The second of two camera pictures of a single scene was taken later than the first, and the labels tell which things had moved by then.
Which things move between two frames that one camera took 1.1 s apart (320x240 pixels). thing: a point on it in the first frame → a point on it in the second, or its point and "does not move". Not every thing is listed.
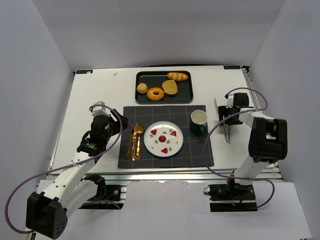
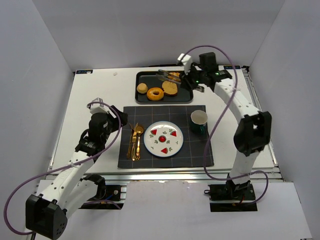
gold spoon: [139, 129] does not move
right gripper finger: [226, 115] → [186, 81]
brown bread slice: [170, 87] does not move
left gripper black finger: [115, 127] does not move
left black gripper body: [119, 121] does not move
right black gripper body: [225, 116] → [188, 80]
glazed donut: [153, 97] does not move
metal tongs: [227, 138] → [162, 75]
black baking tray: [155, 78] does not move
